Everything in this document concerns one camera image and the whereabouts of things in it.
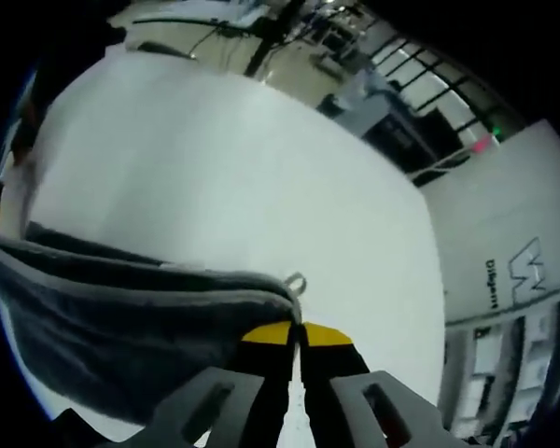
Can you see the grey towel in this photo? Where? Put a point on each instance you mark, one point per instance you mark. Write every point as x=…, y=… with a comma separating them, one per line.
x=121, y=326

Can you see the grey metal shelf unit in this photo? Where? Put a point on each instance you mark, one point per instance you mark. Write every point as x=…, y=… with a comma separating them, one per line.
x=457, y=373

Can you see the row of white storage boxes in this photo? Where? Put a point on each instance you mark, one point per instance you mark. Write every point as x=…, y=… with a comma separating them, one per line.
x=487, y=354

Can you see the computer monitor with text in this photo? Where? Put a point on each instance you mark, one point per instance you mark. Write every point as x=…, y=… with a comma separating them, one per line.
x=410, y=140

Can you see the pink-tipped pole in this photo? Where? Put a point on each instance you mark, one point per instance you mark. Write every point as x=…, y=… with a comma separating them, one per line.
x=480, y=146

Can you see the pale blue cloth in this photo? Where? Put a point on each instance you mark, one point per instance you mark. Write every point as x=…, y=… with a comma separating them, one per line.
x=368, y=98

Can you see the black framed glass partition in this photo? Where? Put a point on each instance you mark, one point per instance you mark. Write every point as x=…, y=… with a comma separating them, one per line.
x=424, y=84

